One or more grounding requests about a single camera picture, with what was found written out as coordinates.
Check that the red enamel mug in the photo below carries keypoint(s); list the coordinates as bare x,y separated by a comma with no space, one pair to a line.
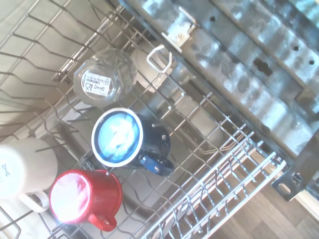
99,184

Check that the dark blue mug white rim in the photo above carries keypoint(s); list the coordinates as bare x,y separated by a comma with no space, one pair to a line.
154,142

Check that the small white cup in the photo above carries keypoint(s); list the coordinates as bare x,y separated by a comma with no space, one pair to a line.
142,62

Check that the white ceramic mug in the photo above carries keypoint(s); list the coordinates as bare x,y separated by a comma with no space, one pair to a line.
27,161

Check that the clear glass tumbler with label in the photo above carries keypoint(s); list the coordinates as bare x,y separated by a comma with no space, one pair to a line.
104,74

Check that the stainless dishwasher body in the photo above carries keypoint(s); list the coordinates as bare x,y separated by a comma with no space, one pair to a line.
249,62

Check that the white plastic rail bracket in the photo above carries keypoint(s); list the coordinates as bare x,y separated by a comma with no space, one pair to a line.
183,35

